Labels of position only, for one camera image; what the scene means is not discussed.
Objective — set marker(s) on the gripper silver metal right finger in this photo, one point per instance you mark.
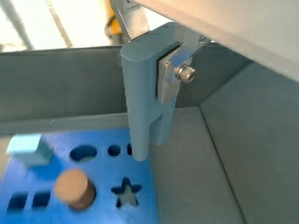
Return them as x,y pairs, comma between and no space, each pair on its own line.
173,66

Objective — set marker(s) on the brown cylinder peg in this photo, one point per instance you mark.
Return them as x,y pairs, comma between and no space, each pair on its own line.
75,190

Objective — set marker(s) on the light blue rectangular block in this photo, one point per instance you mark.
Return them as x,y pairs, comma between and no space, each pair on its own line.
29,149

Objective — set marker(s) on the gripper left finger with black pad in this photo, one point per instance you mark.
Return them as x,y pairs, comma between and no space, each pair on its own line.
131,18

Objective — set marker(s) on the light blue square-circle object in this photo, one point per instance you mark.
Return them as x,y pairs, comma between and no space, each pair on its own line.
149,117

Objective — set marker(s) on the blue foam shape board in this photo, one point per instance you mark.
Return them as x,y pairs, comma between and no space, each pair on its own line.
123,180

